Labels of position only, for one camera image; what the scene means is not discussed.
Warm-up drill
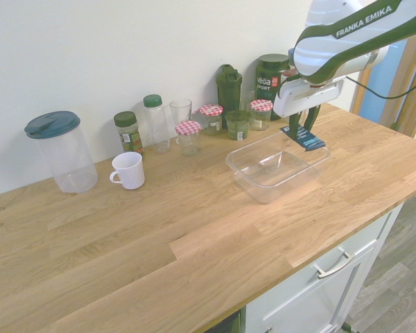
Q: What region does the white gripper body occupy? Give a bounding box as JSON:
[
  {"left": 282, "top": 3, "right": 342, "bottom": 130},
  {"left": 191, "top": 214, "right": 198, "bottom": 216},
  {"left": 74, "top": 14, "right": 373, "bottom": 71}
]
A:
[{"left": 272, "top": 78, "right": 346, "bottom": 121}]

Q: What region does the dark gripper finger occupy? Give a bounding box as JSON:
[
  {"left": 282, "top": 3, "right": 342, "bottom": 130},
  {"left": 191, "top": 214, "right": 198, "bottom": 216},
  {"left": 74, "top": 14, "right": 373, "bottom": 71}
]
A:
[
  {"left": 303, "top": 103, "right": 322, "bottom": 135},
  {"left": 288, "top": 112, "right": 304, "bottom": 142}
]

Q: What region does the dark blue protein bar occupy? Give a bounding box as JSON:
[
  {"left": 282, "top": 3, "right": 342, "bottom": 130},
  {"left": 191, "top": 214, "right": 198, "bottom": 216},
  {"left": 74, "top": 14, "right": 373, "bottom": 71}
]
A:
[{"left": 279, "top": 126, "right": 326, "bottom": 153}]

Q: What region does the dark Vega protein powder tub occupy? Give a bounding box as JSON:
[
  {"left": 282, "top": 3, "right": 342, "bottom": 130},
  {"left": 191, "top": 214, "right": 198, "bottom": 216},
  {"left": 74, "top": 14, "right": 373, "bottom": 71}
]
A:
[{"left": 255, "top": 53, "right": 292, "bottom": 121}]

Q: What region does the clear rectangular plastic container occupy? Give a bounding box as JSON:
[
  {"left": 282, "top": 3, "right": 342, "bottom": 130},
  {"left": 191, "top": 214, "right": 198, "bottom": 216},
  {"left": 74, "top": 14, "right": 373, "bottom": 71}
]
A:
[{"left": 225, "top": 130, "right": 331, "bottom": 205}]

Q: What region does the small green glass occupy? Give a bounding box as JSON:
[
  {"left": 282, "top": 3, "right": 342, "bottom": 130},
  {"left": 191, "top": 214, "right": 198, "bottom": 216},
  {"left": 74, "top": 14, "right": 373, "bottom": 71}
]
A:
[{"left": 225, "top": 110, "right": 252, "bottom": 141}]

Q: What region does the dark green shaker bottle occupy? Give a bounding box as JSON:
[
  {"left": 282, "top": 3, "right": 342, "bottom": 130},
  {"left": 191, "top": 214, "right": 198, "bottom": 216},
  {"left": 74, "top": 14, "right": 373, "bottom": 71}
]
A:
[{"left": 215, "top": 63, "right": 243, "bottom": 130}]

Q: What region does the tall clear drinking glass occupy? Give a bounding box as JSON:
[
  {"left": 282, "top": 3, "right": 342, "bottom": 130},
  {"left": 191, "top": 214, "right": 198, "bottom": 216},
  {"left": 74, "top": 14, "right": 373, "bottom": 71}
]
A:
[{"left": 169, "top": 99, "right": 193, "bottom": 139}]

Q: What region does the clear bottle with green cap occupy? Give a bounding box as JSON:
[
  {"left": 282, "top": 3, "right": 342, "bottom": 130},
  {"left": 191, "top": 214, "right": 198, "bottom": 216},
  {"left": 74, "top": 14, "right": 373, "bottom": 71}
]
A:
[{"left": 142, "top": 94, "right": 171, "bottom": 154}]

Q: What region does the white kitchen cabinet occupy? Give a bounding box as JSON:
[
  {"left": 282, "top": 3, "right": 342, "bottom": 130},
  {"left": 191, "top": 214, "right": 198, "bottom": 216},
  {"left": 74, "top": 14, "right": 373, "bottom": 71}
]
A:
[{"left": 245, "top": 203, "right": 406, "bottom": 333}]

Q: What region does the spice jar with green lid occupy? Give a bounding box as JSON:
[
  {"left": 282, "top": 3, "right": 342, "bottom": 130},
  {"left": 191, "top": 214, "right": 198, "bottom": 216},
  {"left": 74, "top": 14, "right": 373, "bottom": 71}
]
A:
[{"left": 113, "top": 110, "right": 146, "bottom": 157}]

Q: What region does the white ribbed mug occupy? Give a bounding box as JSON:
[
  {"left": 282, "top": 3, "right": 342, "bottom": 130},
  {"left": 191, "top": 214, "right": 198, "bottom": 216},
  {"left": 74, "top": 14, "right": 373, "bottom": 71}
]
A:
[{"left": 109, "top": 151, "right": 146, "bottom": 191}]

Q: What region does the clear canister with teal lid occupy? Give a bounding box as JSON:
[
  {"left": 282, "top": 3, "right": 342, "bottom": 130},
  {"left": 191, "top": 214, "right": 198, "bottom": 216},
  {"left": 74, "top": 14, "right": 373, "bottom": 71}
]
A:
[{"left": 24, "top": 110, "right": 99, "bottom": 194}]

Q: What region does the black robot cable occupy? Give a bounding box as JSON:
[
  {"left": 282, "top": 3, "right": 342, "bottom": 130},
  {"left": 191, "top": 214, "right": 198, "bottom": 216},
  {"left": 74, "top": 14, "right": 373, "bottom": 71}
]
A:
[{"left": 345, "top": 75, "right": 416, "bottom": 101}]

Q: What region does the wooden door frame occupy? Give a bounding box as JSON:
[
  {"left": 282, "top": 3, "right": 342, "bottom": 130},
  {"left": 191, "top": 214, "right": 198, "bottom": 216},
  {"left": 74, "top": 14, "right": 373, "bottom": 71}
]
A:
[{"left": 349, "top": 33, "right": 416, "bottom": 144}]

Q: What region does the silver drawer handle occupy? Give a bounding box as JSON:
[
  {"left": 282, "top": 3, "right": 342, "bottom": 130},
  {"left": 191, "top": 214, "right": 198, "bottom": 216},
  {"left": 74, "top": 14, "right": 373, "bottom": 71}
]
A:
[{"left": 313, "top": 251, "right": 355, "bottom": 280}]

